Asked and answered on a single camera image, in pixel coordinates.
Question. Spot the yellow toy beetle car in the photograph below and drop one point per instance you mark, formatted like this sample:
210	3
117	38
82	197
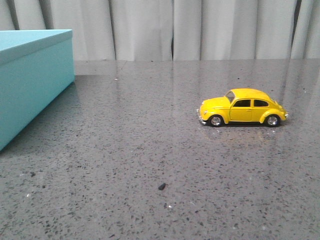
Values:
241	105

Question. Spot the white pleated curtain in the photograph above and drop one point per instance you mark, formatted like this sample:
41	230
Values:
178	30

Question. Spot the small black debris piece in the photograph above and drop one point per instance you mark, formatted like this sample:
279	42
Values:
162	186

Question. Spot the light blue storage box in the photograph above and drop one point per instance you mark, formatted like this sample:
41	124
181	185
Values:
35	67

